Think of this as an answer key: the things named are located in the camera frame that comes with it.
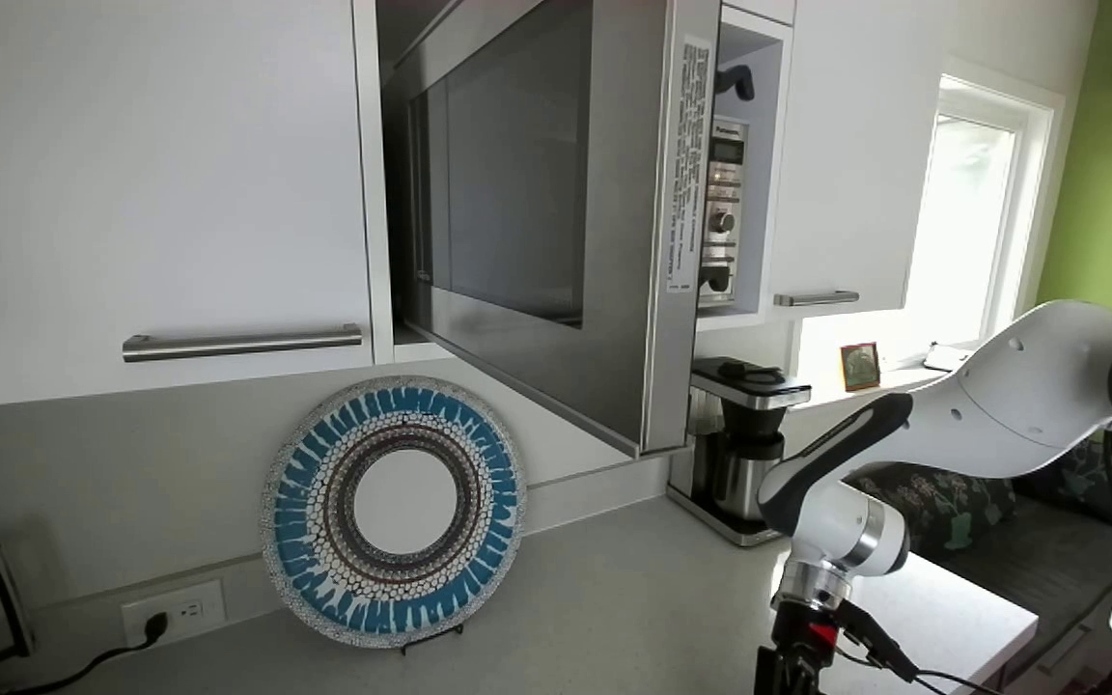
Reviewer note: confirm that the steel and black coffee maker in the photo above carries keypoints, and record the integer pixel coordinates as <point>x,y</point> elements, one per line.
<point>743,451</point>

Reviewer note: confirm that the white microwave cabinet niche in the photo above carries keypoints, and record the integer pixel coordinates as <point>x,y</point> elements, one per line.
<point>771,166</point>

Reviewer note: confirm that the white framed window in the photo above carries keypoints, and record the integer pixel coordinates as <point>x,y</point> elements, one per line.
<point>967,216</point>

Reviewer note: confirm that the white wall outlet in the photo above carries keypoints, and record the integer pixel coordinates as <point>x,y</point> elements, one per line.
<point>192,606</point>

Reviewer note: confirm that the blue patterned decorative plate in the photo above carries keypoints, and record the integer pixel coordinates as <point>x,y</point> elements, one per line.
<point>395,507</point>

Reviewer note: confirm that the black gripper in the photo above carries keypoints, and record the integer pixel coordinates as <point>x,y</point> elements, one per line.
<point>803,660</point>

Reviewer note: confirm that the black microwave door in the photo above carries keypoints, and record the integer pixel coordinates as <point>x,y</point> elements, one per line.
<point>517,195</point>

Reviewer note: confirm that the dark floral pillow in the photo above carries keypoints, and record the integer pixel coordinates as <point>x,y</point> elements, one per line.
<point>956,507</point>

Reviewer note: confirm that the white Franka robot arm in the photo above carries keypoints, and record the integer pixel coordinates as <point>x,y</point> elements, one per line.
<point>1005,400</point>

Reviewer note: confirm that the stainless steel microwave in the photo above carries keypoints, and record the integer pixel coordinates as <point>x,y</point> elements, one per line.
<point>725,195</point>

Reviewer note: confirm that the small dark picture frame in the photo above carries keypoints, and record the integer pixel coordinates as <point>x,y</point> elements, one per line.
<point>858,367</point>

